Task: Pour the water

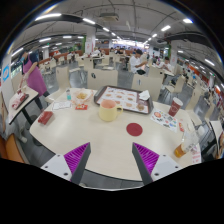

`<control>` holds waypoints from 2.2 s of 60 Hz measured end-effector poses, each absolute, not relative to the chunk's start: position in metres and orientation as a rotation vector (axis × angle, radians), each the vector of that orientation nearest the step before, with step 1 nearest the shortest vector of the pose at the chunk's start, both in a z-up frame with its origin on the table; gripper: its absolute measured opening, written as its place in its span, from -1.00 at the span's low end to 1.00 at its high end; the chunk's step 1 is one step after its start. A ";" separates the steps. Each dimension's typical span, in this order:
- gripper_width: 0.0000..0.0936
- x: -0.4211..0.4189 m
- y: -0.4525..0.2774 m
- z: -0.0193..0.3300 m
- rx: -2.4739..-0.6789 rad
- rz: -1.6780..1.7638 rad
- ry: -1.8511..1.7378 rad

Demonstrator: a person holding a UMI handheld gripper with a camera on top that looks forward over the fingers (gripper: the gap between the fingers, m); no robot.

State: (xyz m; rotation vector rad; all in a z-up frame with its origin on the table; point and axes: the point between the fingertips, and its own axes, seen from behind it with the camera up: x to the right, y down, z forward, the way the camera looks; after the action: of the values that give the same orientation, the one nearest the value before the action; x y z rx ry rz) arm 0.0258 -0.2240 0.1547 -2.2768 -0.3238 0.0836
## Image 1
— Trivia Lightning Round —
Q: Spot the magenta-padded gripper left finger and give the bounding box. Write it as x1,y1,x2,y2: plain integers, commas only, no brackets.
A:
40,142,92,186

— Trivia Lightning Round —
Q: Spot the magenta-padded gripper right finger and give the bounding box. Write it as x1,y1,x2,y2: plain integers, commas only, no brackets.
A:
131,142,183,186

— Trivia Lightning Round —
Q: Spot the clear plastic tea bottle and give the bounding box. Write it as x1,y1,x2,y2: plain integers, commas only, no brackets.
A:
173,128,205,159

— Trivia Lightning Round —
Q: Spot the white table notice sticker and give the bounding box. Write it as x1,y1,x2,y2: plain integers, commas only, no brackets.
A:
190,146,202,164

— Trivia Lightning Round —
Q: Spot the printed paper flyer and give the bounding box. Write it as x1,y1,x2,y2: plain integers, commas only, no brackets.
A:
149,108,181,134

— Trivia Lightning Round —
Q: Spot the flat round red coaster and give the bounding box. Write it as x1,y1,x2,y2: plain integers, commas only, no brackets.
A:
125,122,144,137

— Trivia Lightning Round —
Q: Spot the red flat packet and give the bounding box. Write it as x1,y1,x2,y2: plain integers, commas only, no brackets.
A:
37,110,54,126

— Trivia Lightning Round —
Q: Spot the red paper cup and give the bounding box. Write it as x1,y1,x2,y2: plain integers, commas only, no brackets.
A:
167,97,184,118

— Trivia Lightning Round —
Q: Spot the white paper slip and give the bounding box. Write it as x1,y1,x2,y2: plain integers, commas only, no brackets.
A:
51,100,73,111

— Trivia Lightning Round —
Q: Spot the dark brown food tray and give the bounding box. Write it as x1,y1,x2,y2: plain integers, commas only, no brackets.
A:
93,85,155,115

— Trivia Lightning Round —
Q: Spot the yellow mug pink inside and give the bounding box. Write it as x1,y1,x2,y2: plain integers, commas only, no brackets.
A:
98,99,124,122

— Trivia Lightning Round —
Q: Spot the clear bag with food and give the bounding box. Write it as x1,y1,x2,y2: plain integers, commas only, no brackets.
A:
71,88,94,106

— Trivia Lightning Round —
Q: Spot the crumpled white napkin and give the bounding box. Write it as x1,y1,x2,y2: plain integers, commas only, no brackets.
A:
138,89,152,102

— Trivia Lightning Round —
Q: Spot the white canteen table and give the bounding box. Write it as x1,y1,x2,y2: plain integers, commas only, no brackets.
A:
7,84,40,126

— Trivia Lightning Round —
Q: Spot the beige wooden chair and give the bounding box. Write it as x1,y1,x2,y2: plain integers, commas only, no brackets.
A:
130,73,163,102
87,68,119,91

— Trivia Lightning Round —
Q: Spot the group of beige chairs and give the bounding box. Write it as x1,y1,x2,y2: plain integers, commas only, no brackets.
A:
38,53,214,118

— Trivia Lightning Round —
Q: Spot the person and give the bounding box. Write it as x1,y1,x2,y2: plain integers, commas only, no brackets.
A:
159,56,174,73
92,46,102,58
18,49,51,111
129,48,148,75

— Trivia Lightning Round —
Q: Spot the group of ceiling lights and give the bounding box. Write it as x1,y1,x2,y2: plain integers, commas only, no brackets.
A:
9,12,218,68

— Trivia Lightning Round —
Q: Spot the ceiling air conditioner unit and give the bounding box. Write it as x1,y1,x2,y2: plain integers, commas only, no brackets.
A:
99,12,120,23

